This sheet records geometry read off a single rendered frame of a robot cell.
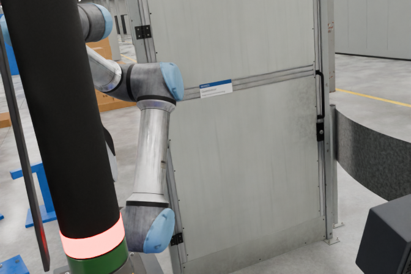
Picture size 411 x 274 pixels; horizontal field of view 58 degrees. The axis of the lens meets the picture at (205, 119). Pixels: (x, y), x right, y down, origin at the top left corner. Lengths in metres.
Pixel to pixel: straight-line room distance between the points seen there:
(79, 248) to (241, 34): 2.05
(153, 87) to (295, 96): 1.50
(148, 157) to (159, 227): 0.19
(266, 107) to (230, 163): 0.41
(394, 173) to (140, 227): 1.64
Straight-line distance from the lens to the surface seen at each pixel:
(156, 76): 1.08
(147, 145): 1.04
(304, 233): 2.87
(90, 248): 0.22
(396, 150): 2.27
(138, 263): 1.23
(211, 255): 2.58
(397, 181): 2.34
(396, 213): 0.95
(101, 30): 0.79
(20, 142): 0.20
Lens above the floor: 1.73
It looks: 16 degrees down
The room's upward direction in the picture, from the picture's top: 7 degrees counter-clockwise
